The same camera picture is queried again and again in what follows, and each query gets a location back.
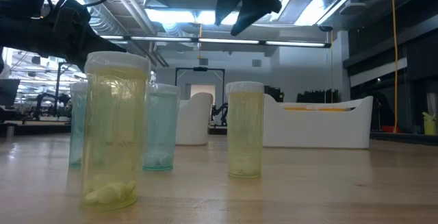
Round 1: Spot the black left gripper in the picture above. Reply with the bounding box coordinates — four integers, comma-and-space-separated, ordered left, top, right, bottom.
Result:
51, 0, 127, 71

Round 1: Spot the teal pill bottle white cap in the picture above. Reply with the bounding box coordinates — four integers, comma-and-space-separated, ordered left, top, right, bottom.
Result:
68, 82, 88, 169
145, 82, 181, 172

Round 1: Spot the yellow pill bottle white cap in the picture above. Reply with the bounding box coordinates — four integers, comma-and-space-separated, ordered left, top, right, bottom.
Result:
224, 81, 266, 179
80, 51, 152, 211

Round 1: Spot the white plastic bin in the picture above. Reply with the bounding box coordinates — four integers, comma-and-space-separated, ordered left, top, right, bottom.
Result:
175, 92, 214, 147
262, 93, 374, 149

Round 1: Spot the black background equipment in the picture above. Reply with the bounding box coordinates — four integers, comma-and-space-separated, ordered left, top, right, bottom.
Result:
263, 85, 285, 103

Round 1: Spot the black monitor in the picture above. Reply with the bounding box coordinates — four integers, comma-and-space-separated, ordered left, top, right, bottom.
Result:
0, 78, 21, 108

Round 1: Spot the dark background desk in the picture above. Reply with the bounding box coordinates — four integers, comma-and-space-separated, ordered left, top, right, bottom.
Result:
0, 114, 73, 138

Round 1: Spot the yellow-green jug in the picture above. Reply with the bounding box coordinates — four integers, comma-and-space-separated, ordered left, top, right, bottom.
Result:
422, 111, 438, 136

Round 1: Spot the black aluminium rig frame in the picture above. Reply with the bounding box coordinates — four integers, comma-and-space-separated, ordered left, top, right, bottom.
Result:
97, 25, 335, 105

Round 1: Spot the black background rig frame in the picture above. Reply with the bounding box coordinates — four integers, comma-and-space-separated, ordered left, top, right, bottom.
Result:
54, 62, 86, 117
175, 66, 227, 105

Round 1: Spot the hanging yellow cable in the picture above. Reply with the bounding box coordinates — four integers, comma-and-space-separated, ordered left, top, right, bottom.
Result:
391, 0, 400, 134

